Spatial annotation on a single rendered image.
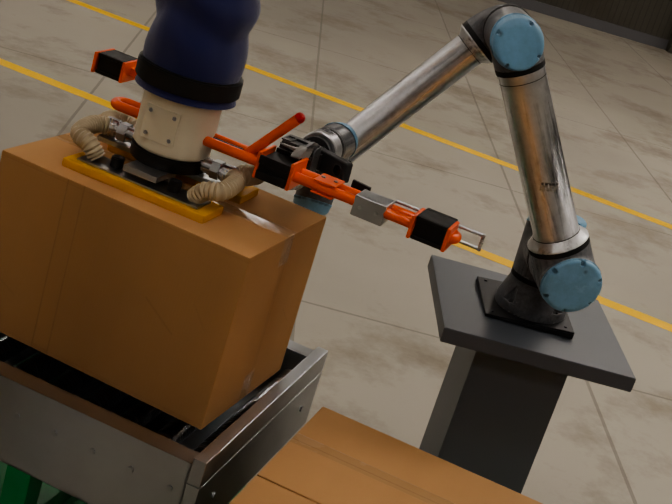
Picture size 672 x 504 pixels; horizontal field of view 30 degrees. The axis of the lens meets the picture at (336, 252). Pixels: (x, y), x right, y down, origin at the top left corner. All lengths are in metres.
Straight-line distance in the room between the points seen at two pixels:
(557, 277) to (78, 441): 1.18
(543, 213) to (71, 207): 1.10
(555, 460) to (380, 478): 1.68
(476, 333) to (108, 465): 1.00
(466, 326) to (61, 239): 1.04
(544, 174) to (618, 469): 1.77
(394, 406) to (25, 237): 1.93
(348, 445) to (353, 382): 1.55
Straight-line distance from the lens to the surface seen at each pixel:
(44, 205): 2.69
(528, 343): 3.17
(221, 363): 2.57
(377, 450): 2.87
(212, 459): 2.52
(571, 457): 4.45
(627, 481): 4.45
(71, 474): 2.67
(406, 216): 2.54
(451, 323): 3.12
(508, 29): 2.84
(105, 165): 2.69
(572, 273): 3.04
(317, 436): 2.84
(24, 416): 2.67
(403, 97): 3.01
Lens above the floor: 1.90
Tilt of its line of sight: 20 degrees down
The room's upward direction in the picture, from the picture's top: 17 degrees clockwise
